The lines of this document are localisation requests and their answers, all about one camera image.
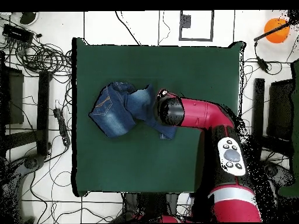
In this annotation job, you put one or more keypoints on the blue denim jeans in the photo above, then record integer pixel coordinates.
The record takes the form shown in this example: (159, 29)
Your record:
(112, 112)

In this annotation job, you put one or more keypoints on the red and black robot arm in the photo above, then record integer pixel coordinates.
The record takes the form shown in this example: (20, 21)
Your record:
(205, 114)

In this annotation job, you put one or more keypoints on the dark green table cloth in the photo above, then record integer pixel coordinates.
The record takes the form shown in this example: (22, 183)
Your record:
(140, 163)

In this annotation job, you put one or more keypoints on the black stand foot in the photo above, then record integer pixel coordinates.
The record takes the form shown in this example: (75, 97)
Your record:
(258, 105)
(43, 112)

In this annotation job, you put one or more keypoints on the black power adapter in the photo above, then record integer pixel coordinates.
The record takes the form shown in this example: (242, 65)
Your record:
(262, 64)

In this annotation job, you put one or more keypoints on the black power strip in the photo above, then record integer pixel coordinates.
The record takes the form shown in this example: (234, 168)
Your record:
(62, 126)

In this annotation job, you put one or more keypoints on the dark box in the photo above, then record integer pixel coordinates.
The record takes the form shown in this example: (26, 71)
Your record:
(280, 109)
(14, 98)

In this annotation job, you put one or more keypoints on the black rod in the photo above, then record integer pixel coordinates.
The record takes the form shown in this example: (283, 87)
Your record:
(268, 33)

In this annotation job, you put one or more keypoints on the orange round object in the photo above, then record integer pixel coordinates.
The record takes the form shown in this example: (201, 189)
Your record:
(278, 37)

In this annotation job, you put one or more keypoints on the dark green hanging cloth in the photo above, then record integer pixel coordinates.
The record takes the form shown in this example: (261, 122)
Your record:
(296, 116)

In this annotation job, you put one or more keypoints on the grey chair base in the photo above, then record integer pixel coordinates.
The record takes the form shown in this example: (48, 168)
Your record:
(280, 173)
(30, 163)

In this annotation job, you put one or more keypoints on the dark round object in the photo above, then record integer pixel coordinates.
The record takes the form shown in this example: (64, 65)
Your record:
(28, 17)

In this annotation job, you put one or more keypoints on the black device box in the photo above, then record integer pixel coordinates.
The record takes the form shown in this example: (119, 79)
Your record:
(17, 33)

